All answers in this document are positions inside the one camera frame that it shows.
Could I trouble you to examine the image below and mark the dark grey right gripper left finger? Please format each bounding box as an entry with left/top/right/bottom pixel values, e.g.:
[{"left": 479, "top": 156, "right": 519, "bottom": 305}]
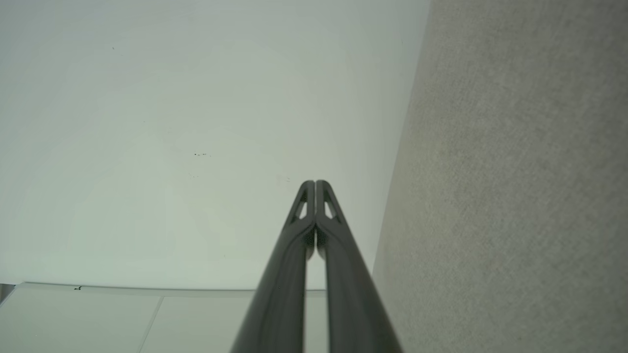
[{"left": 231, "top": 180, "right": 316, "bottom": 353}]

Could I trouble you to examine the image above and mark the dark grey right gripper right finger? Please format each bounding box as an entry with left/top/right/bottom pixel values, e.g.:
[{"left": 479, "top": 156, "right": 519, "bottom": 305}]
[{"left": 316, "top": 180, "right": 404, "bottom": 353}]

